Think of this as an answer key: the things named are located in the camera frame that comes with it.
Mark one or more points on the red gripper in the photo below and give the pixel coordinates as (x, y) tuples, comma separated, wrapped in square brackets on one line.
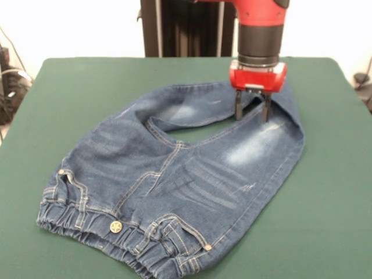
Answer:
[(255, 80)]

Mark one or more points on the blue denim jeans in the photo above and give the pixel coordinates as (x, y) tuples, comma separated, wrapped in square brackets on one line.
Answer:
[(174, 174)]

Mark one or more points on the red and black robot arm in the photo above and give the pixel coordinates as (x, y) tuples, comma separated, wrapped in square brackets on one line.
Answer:
[(258, 26)]

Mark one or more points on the dark green table cloth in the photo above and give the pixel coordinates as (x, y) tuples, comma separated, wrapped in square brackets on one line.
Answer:
[(43, 130)]

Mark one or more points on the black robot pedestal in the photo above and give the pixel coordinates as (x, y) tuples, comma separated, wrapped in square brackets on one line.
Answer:
[(189, 32)]

